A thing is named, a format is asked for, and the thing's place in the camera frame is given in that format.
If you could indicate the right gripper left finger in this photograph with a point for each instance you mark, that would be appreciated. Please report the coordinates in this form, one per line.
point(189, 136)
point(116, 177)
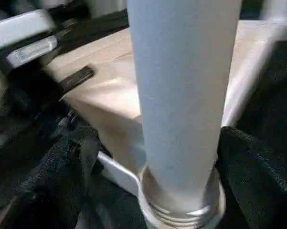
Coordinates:
point(57, 186)

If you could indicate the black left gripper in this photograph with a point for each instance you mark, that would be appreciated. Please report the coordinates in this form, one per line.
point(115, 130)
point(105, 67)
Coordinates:
point(38, 90)

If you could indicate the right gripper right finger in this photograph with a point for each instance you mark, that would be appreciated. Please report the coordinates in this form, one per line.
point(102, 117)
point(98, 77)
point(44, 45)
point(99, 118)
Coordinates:
point(260, 190)

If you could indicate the black work mat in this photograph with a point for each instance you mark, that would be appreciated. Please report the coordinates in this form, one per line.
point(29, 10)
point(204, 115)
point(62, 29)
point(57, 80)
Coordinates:
point(265, 95)

